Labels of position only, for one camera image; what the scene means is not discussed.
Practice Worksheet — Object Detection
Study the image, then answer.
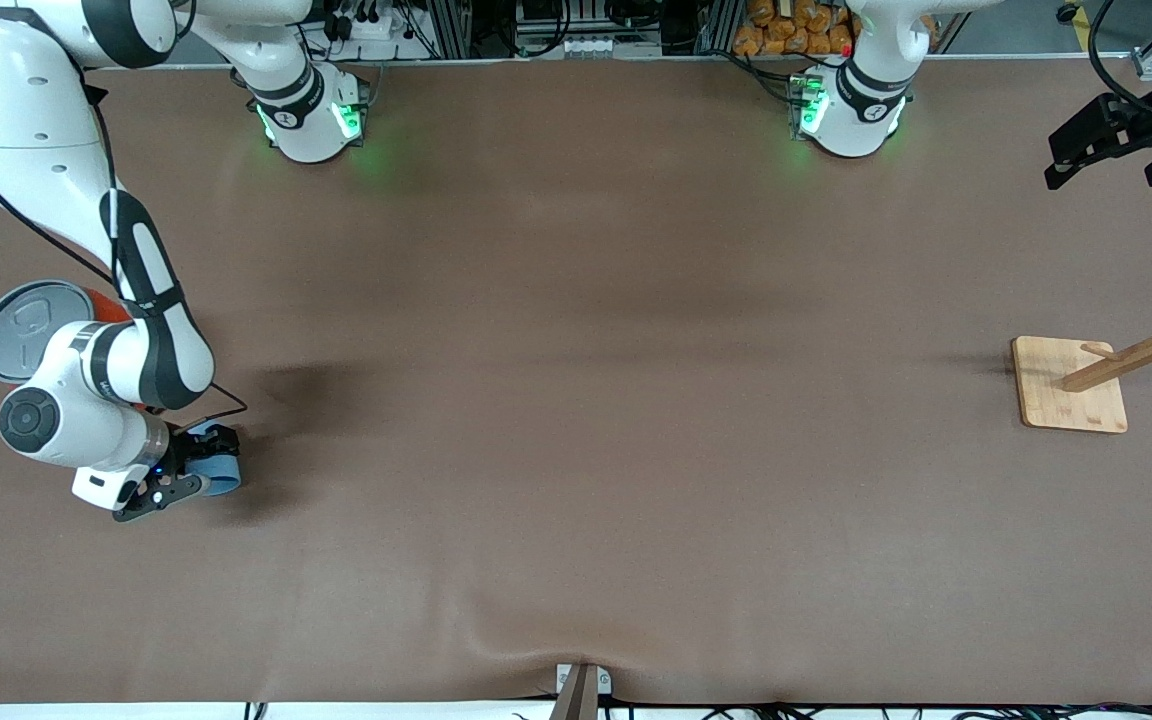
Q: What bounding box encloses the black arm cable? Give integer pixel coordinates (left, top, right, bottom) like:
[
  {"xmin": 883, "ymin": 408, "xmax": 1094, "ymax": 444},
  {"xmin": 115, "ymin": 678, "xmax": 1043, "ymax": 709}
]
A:
[
  {"xmin": 0, "ymin": 60, "xmax": 249, "ymax": 431},
  {"xmin": 1086, "ymin": 0, "xmax": 1152, "ymax": 131}
]

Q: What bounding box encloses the orange can with grey lid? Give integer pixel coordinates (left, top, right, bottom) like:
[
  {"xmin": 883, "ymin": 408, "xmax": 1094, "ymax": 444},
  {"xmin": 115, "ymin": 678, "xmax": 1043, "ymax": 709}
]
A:
[{"xmin": 0, "ymin": 279, "xmax": 153, "ymax": 414}]

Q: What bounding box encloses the orange snack bags pile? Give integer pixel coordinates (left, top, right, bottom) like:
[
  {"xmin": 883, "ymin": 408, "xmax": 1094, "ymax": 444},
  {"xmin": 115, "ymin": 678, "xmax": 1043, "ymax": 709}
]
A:
[{"xmin": 733, "ymin": 0, "xmax": 857, "ymax": 57}]

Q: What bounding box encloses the light blue plastic cup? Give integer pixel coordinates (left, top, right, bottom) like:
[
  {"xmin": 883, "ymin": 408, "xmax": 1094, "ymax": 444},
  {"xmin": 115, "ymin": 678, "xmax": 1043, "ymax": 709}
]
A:
[{"xmin": 184, "ymin": 438, "xmax": 243, "ymax": 498}]

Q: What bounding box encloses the wooden mug tree stand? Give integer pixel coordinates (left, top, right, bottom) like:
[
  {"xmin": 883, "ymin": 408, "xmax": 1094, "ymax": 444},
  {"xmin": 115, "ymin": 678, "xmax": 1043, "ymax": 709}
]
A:
[{"xmin": 1012, "ymin": 268, "xmax": 1152, "ymax": 435}]

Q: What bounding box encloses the white power strip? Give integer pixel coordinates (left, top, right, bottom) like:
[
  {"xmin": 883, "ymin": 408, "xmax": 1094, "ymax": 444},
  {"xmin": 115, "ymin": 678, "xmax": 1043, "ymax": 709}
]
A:
[{"xmin": 331, "ymin": 8, "xmax": 407, "ymax": 43}]

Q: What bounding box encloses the grey bracket with brown post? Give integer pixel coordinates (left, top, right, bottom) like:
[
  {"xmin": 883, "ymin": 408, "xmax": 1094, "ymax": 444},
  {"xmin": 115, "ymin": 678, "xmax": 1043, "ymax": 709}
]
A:
[{"xmin": 548, "ymin": 662, "xmax": 613, "ymax": 720}]

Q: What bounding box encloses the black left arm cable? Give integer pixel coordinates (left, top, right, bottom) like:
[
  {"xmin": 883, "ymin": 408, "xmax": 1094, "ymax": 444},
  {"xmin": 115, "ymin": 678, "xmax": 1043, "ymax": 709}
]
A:
[{"xmin": 1086, "ymin": 0, "xmax": 1152, "ymax": 131}]

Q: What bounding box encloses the white connector block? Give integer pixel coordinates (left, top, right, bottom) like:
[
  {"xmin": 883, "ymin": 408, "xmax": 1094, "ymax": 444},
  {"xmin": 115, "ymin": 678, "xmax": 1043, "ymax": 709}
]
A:
[{"xmin": 558, "ymin": 35, "xmax": 665, "ymax": 59}]

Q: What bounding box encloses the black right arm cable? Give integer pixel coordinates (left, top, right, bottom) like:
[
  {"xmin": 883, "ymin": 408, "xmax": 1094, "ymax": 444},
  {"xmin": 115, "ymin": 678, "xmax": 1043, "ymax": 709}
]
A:
[{"xmin": 0, "ymin": 60, "xmax": 249, "ymax": 431}]

